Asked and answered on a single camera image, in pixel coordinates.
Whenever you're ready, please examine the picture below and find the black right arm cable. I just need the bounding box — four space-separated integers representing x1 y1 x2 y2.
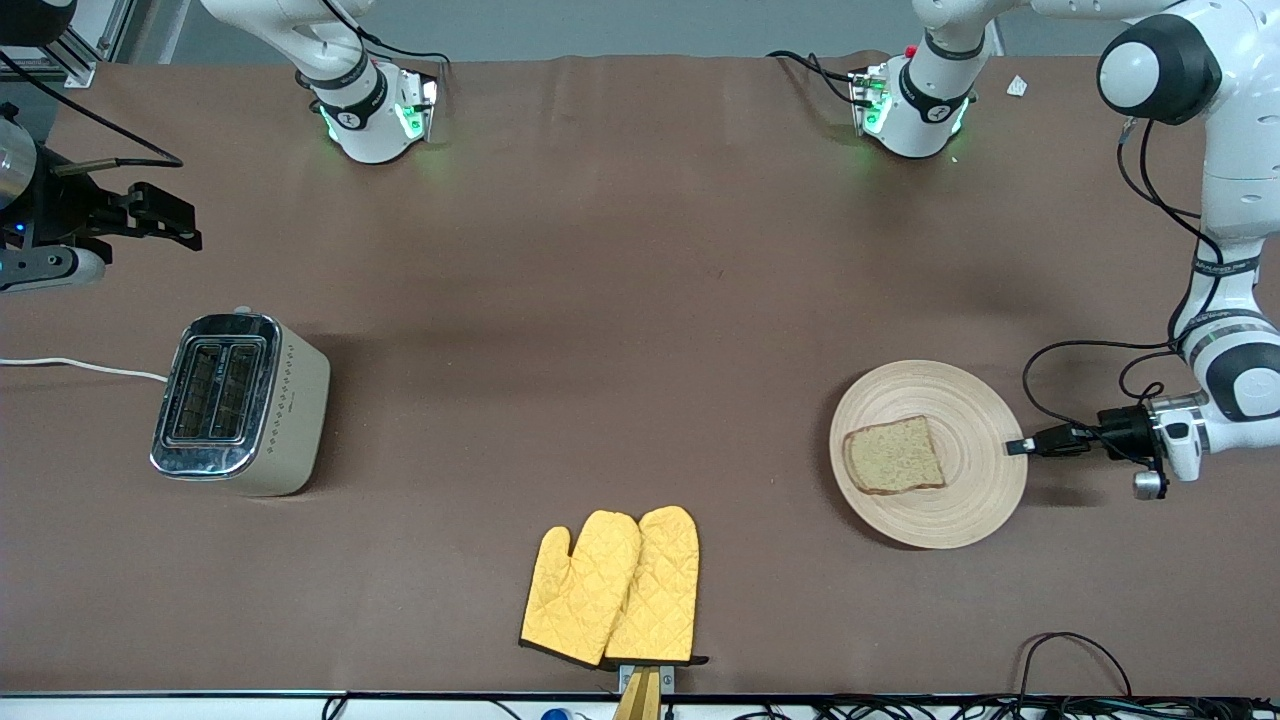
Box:
0 50 185 169

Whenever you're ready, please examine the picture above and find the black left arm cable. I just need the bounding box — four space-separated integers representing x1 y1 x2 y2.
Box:
1020 115 1228 471

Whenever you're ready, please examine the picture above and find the round wooden plate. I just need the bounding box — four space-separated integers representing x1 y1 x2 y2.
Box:
829 359 1029 550

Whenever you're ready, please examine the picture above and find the black base cable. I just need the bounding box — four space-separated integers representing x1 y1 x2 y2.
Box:
320 0 452 71
767 49 863 107

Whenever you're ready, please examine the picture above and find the beige chrome two-slot toaster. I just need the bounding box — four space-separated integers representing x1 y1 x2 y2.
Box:
150 305 332 498

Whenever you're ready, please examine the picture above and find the grey metal bracket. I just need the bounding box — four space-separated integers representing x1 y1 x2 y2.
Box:
618 663 677 697

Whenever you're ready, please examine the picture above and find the black cable bundle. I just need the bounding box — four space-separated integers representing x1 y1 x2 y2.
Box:
740 695 1280 720

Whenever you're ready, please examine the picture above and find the black left base cable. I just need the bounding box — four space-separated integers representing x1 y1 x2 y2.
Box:
767 49 863 107

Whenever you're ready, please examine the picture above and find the black right base cable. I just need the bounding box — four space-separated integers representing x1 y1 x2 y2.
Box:
320 0 452 71

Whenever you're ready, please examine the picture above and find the aluminium frame profile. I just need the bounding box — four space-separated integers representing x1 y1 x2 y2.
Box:
38 0 137 89

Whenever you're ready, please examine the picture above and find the yellow quilted oven mitt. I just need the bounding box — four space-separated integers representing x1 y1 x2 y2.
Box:
519 510 642 669
603 505 710 669

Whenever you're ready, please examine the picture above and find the white toaster power cable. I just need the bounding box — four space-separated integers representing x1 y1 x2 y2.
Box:
0 357 169 383

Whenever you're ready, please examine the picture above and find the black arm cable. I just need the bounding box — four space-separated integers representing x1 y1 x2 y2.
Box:
0 50 185 169
1020 115 1228 471

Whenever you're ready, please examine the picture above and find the brown bread slice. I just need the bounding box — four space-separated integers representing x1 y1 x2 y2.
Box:
842 414 947 496

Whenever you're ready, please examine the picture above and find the black looped cable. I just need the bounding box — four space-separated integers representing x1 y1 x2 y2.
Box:
1017 631 1134 701

